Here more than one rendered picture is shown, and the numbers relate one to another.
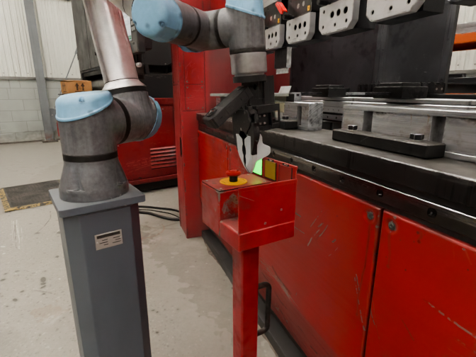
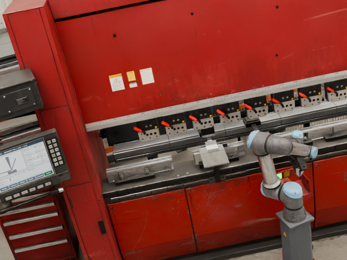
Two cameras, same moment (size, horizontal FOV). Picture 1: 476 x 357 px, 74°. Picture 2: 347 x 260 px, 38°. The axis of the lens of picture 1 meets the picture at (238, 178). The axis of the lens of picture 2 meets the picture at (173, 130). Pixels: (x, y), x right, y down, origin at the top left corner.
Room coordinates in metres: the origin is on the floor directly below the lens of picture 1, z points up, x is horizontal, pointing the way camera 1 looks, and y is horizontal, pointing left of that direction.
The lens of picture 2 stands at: (0.43, 2.99, 2.90)
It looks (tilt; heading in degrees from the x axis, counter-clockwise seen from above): 28 degrees down; 290
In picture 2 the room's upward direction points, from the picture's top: 11 degrees counter-clockwise
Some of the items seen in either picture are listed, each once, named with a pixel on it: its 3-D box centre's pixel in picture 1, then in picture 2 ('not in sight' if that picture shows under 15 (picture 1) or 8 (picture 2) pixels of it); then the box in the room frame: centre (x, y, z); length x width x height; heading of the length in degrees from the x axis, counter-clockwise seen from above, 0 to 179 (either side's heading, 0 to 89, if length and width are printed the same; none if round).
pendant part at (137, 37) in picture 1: (131, 27); (27, 163); (2.28, 0.70, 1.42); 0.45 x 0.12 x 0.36; 38
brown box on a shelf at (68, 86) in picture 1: (76, 87); not in sight; (2.90, 1.43, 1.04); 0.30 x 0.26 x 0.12; 36
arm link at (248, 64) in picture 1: (248, 65); not in sight; (0.71, -0.02, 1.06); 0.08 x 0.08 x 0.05
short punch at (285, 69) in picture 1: (282, 61); (207, 131); (1.36, -0.18, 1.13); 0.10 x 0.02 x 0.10; 21
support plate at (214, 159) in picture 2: (248, 94); (213, 156); (1.30, -0.04, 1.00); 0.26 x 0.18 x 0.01; 111
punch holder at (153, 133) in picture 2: not in sight; (147, 127); (1.75, -0.02, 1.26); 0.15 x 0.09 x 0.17; 21
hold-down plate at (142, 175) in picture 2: not in sight; (135, 178); (1.89, 0.09, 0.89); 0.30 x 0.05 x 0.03; 21
